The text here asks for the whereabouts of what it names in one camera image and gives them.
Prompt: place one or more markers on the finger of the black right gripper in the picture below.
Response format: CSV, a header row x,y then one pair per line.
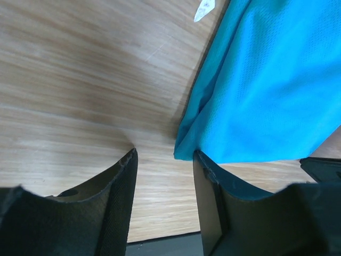
x,y
322,169

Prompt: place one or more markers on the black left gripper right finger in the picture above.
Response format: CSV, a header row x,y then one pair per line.
x,y
212,183

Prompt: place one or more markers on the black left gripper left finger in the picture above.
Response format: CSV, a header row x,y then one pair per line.
x,y
104,203

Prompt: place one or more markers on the teal t shirt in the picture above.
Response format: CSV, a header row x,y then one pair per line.
x,y
269,88

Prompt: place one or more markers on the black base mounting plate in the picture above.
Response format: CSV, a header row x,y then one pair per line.
x,y
186,244

